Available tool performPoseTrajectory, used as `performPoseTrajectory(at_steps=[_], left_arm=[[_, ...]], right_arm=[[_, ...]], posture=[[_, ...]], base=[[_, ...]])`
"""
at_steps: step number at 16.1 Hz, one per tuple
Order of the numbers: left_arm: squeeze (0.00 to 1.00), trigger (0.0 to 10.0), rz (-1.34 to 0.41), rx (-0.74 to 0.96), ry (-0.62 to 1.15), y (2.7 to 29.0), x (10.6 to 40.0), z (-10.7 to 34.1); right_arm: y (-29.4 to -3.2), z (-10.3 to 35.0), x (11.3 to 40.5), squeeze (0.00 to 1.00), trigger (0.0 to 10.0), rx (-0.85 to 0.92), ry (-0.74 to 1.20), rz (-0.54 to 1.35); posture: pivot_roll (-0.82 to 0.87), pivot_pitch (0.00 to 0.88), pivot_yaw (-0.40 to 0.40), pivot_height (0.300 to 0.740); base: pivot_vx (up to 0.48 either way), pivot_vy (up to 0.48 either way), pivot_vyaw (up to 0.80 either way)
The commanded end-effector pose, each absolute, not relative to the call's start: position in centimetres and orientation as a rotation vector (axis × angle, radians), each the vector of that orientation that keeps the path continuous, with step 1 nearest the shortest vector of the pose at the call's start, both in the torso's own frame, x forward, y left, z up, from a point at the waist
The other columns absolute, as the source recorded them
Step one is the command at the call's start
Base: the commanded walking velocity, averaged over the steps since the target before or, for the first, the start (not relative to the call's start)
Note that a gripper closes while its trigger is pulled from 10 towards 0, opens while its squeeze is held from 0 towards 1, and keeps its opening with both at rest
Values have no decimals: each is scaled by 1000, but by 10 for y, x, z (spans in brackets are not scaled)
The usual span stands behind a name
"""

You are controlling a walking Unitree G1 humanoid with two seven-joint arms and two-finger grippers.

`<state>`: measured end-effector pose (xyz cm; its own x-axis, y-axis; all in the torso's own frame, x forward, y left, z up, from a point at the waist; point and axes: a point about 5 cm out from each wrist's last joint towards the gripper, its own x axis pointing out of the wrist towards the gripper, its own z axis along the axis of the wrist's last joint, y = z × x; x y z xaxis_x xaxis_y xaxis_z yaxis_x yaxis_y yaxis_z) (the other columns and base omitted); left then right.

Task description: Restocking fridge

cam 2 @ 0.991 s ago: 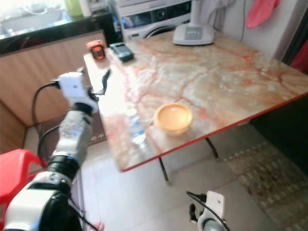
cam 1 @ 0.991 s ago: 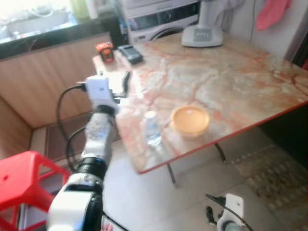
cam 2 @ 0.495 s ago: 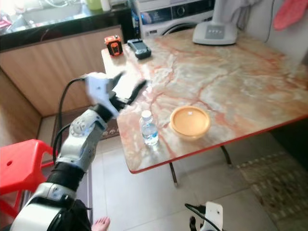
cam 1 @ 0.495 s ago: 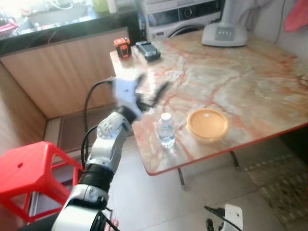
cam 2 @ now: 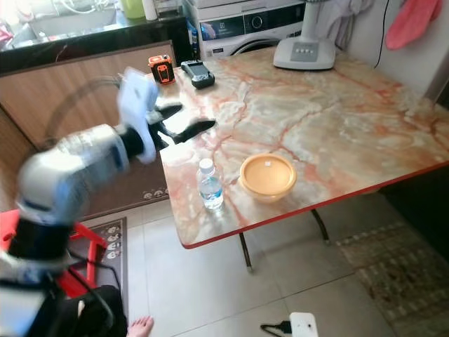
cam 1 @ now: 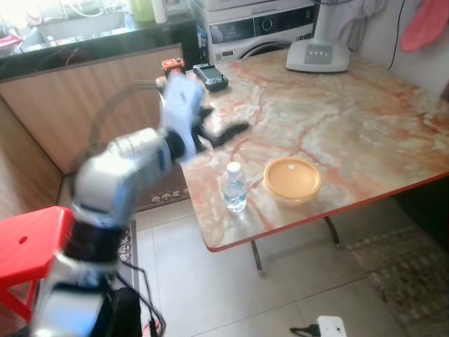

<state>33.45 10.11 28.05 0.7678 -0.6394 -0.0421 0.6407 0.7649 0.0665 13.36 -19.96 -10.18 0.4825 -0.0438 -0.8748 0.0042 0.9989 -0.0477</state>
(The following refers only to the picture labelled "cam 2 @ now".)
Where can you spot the black handheld device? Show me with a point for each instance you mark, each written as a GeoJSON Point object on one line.
{"type": "Point", "coordinates": [198, 74]}

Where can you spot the wooden counter cabinet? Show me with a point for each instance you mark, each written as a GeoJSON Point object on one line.
{"type": "Point", "coordinates": [77, 84]}

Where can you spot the person's leg in black trousers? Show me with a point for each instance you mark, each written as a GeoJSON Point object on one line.
{"type": "Point", "coordinates": [91, 312]}

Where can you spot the steel kitchen sink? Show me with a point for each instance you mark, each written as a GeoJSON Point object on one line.
{"type": "Point", "coordinates": [74, 24]}

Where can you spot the person's bare foot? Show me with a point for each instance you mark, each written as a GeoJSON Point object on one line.
{"type": "Point", "coordinates": [142, 327]}

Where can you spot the orange and black device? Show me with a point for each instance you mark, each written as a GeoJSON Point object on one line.
{"type": "Point", "coordinates": [161, 69]}

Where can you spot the red plastic stool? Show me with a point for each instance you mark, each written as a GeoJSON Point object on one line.
{"type": "Point", "coordinates": [88, 242]}

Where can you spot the grey white fan base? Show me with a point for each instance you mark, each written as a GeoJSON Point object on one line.
{"type": "Point", "coordinates": [305, 50]}

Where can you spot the brown patterned rug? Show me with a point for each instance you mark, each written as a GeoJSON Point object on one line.
{"type": "Point", "coordinates": [403, 270]}

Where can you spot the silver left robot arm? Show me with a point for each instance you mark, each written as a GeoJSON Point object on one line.
{"type": "Point", "coordinates": [66, 175]}

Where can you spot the orange lidded plastic bowl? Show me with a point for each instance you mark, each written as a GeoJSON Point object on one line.
{"type": "Point", "coordinates": [267, 175]}

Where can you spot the white plastic bottle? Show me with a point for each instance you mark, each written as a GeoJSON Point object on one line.
{"type": "Point", "coordinates": [149, 8]}

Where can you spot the dark patterned door mat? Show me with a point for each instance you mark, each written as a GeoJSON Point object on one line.
{"type": "Point", "coordinates": [114, 249]}

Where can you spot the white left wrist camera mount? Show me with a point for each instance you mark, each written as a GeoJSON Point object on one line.
{"type": "Point", "coordinates": [137, 102]}

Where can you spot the metal table leg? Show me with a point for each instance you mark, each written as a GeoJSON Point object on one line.
{"type": "Point", "coordinates": [320, 226]}
{"type": "Point", "coordinates": [245, 253]}

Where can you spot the grey hanging cloth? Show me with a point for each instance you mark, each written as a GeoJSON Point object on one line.
{"type": "Point", "coordinates": [347, 15]}

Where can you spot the white washing machine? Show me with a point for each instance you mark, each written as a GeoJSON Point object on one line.
{"type": "Point", "coordinates": [242, 29]}

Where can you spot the red hanging cloth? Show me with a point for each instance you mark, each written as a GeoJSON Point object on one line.
{"type": "Point", "coordinates": [412, 21]}

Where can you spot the clear plastic water bottle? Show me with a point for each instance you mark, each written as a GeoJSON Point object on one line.
{"type": "Point", "coordinates": [210, 188]}

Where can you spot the green plastic cup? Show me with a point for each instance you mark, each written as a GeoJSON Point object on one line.
{"type": "Point", "coordinates": [132, 7]}

